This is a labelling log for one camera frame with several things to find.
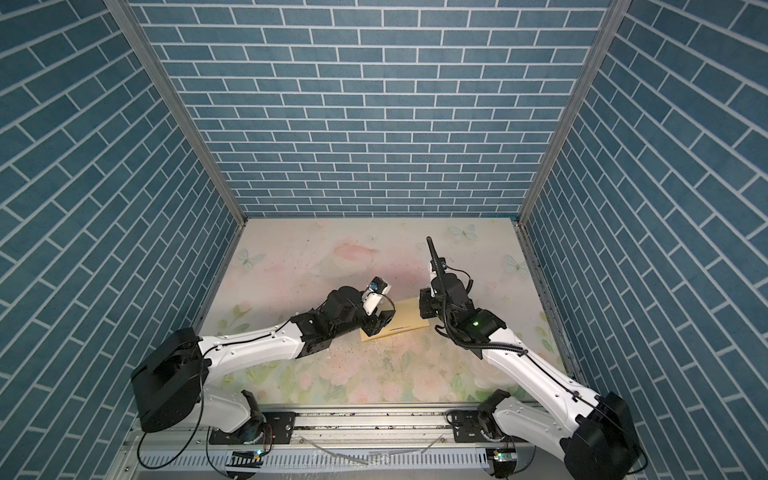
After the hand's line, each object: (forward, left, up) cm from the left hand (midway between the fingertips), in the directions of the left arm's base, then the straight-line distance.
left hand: (389, 306), depth 82 cm
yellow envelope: (-3, -5, -1) cm, 5 cm away
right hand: (+3, -9, +5) cm, 11 cm away
